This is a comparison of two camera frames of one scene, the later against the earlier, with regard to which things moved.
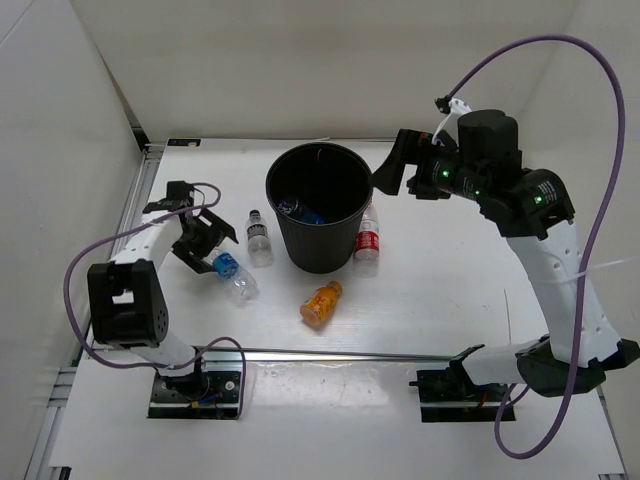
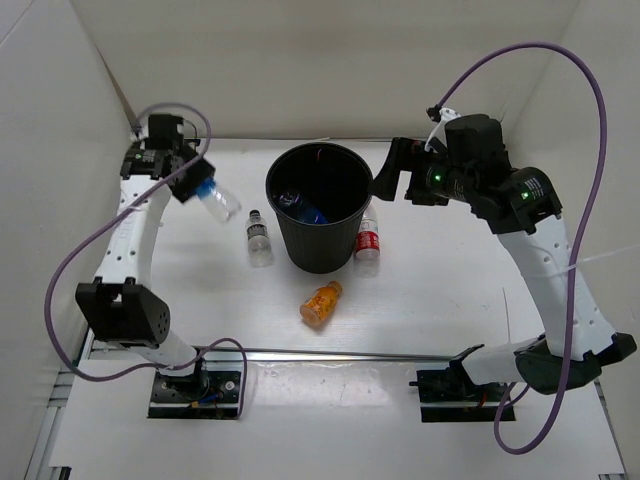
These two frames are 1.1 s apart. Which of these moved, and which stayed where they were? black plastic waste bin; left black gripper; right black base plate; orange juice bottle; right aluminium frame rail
Moved: left black gripper
Stayed: right black base plate; right aluminium frame rail; black plastic waste bin; orange juice bottle
